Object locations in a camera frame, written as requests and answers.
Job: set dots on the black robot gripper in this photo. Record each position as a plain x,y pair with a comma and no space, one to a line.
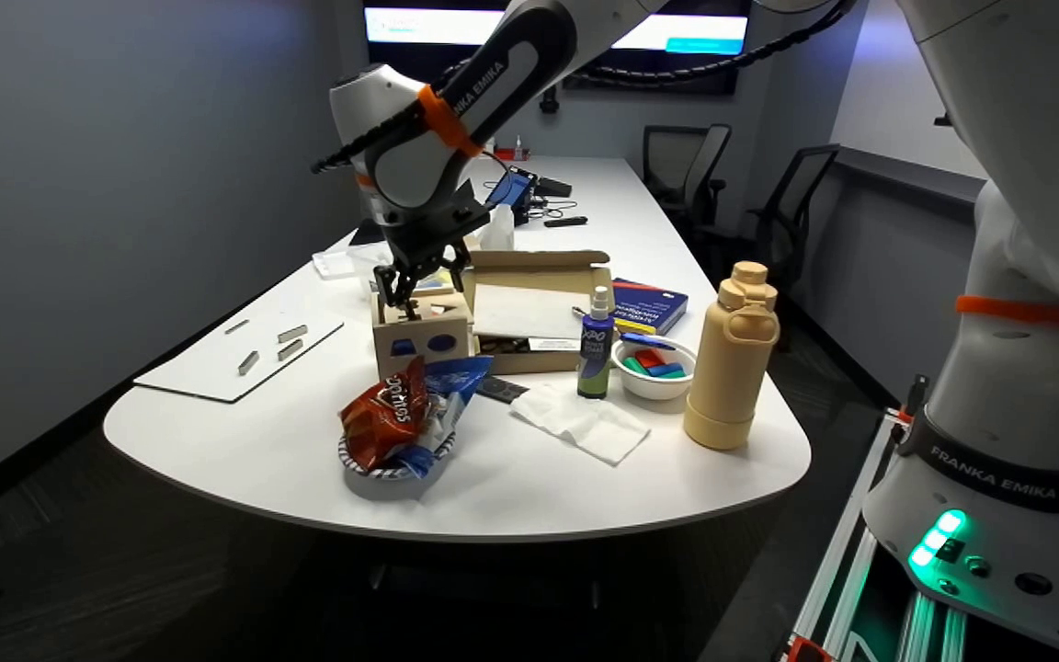
424,239

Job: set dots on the black office chair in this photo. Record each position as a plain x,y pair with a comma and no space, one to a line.
677,170
786,219

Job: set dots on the blue toy block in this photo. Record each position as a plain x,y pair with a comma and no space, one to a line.
667,369

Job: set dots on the wooden toy box lid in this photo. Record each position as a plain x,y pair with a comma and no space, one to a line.
428,301

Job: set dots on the red blue snack bags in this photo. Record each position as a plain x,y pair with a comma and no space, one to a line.
399,430

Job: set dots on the open cardboard box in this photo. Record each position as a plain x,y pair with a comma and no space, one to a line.
525,301

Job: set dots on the white bowl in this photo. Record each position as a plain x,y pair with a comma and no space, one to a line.
629,359

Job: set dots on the blue textbook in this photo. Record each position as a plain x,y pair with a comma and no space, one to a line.
648,306

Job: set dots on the tan insulated water bottle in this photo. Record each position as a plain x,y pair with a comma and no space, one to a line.
732,354

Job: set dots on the wooden shape sorter toy box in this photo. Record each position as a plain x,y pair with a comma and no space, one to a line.
401,344

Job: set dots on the white board with markers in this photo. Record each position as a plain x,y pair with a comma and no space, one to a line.
237,359

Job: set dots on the small blue spray bottle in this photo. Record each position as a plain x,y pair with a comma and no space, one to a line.
599,336

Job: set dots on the red toy block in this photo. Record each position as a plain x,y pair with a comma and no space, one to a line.
658,354

